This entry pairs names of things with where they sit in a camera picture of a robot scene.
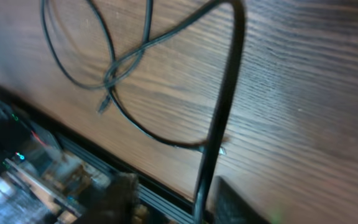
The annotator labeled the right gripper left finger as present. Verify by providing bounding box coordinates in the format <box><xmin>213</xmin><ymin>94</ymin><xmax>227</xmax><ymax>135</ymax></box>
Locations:
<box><xmin>73</xmin><ymin>173</ymin><xmax>139</xmax><ymax>224</ymax></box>

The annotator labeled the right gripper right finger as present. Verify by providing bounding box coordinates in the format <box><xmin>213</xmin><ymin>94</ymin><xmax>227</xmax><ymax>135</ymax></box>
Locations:
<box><xmin>214</xmin><ymin>176</ymin><xmax>270</xmax><ymax>224</ymax></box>

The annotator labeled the black usb cable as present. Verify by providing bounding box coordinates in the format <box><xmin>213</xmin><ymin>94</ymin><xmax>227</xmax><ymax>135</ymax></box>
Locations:
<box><xmin>40</xmin><ymin>0</ymin><xmax>155</xmax><ymax>114</ymax></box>
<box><xmin>104</xmin><ymin>0</ymin><xmax>247</xmax><ymax>224</ymax></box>

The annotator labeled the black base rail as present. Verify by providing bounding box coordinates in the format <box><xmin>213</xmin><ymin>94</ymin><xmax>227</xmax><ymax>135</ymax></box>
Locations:
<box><xmin>0</xmin><ymin>82</ymin><xmax>217</xmax><ymax>224</ymax></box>

